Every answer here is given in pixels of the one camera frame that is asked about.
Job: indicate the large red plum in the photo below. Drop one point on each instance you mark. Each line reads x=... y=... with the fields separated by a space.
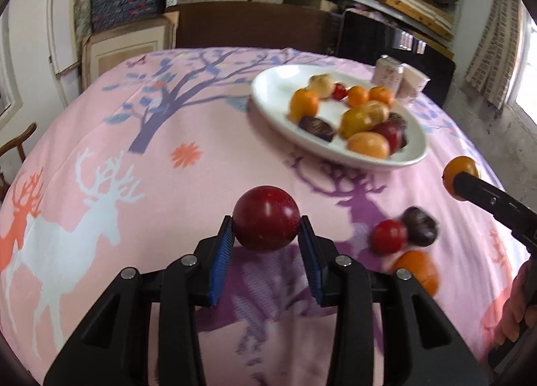
x=265 y=219

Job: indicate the white paper cup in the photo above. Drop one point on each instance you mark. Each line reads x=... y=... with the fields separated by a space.
x=412 y=83

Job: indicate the orange persimmon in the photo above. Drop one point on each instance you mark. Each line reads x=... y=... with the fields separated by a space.
x=370 y=144

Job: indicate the dark wrinkled passion fruit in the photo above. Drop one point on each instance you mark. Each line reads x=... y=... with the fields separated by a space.
x=422 y=229

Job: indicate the small brown longan fruit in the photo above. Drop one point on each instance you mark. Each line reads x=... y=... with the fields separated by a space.
x=322 y=84

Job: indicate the purple mangosteen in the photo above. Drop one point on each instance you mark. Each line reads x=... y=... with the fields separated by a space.
x=398 y=119

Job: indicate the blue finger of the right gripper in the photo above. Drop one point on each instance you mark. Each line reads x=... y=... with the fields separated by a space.
x=494 y=201

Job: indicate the person's right hand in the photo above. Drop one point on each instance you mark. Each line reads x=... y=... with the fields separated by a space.
x=515 y=310

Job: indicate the small red tomato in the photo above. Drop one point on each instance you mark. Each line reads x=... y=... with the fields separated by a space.
x=339 y=91
x=388 y=237

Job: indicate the dark purple passion fruit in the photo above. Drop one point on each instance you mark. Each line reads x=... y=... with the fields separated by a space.
x=317 y=127

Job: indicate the pink drink can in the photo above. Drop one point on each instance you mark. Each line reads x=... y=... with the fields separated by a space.
x=388 y=73

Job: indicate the dark wooden cabinet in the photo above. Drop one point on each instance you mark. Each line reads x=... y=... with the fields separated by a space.
x=259 y=25

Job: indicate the small striped pepino back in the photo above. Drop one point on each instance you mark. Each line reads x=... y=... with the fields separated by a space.
x=377 y=111

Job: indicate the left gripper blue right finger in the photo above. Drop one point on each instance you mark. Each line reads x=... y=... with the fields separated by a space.
x=312 y=264

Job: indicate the checkered curtain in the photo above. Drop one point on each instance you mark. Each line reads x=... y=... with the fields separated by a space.
x=493 y=64

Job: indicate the striped yellow pepino melon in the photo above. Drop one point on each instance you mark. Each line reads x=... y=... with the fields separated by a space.
x=355 y=120

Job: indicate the large orange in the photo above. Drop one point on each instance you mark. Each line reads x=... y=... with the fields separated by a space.
x=422 y=267
x=304 y=102

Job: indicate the pink deer print tablecloth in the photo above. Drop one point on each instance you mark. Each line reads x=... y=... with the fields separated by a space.
x=157 y=151

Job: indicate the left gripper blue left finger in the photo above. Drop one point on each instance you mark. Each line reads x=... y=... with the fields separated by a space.
x=219 y=259

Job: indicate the framed picture leaning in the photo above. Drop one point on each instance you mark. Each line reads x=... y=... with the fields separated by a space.
x=105 y=50

